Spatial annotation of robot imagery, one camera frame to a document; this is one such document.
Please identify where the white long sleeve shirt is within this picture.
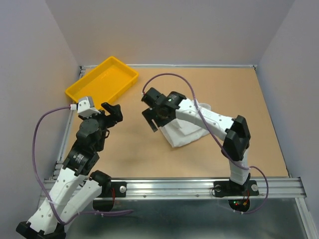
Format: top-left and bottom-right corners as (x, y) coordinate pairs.
(160, 98), (212, 148)

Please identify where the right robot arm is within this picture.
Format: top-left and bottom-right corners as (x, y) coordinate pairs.
(142, 88), (251, 194)

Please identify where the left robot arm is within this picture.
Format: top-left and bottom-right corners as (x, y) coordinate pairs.
(16, 97), (123, 239)

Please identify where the yellow plastic tray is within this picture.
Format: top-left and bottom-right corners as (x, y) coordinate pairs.
(65, 56), (139, 106)

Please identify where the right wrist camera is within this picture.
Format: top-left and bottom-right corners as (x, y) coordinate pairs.
(141, 87), (166, 108)

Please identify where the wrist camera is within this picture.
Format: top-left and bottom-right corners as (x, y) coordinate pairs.
(70, 96), (101, 118)
(141, 87), (166, 108)

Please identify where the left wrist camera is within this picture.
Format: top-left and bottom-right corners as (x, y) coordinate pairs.
(70, 96), (101, 118)

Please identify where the aluminium left side rail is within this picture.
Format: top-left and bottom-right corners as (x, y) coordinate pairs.
(51, 66), (87, 179)

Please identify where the aluminium rail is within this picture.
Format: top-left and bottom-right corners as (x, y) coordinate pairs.
(79, 64), (257, 72)
(112, 177), (307, 201)
(51, 66), (87, 179)

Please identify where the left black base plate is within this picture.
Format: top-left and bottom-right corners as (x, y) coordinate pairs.
(98, 181), (127, 198)

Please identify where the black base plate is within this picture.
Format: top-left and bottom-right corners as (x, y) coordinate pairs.
(98, 181), (127, 198)
(213, 180), (259, 198)

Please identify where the aluminium back rail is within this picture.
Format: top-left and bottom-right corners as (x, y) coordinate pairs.
(79, 64), (257, 72)

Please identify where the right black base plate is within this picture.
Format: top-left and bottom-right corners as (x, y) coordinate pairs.
(213, 180), (259, 198)

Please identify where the aluminium front rail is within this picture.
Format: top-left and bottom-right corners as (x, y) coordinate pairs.
(112, 177), (307, 201)

